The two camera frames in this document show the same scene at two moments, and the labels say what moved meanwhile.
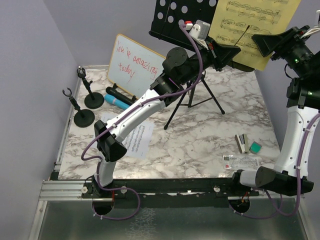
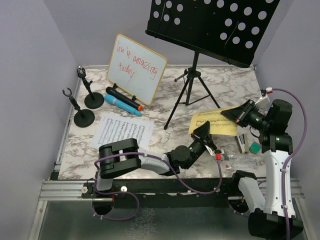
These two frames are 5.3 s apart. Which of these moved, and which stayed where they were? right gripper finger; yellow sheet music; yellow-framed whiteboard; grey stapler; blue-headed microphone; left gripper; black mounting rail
Moved: yellow sheet music; right gripper finger; left gripper
Stayed: black mounting rail; yellow-framed whiteboard; grey stapler; blue-headed microphone
